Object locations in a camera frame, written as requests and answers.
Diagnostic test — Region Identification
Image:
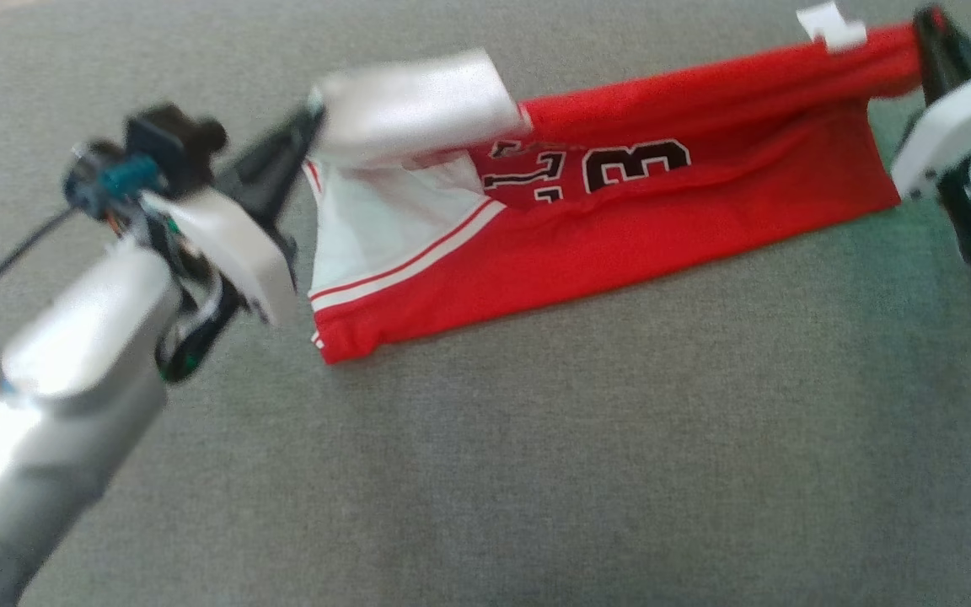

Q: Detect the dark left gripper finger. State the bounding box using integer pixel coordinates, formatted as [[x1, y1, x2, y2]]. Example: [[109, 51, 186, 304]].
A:
[[214, 103, 325, 193], [239, 137, 318, 244]]

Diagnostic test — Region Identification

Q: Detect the red basketball jersey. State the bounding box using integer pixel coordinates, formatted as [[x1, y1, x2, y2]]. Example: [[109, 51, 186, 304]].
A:
[[304, 3, 929, 366]]

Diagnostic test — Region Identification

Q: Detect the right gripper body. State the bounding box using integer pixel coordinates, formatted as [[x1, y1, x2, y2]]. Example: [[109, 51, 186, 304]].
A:
[[890, 66, 971, 201]]

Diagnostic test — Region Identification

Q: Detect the thin black left-arm cable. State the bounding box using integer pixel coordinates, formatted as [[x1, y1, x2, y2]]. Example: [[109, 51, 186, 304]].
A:
[[0, 207, 78, 287]]

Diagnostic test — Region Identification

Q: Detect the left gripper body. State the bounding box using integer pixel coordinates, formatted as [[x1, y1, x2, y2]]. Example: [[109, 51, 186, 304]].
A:
[[142, 185, 299, 328]]

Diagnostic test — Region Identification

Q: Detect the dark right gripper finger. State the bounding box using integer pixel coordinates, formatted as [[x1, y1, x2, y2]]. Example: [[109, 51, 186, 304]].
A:
[[932, 7, 971, 92], [914, 7, 950, 106]]

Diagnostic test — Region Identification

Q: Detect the teal cable connector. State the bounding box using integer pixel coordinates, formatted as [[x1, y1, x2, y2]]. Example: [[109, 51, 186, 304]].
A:
[[98, 162, 159, 201]]

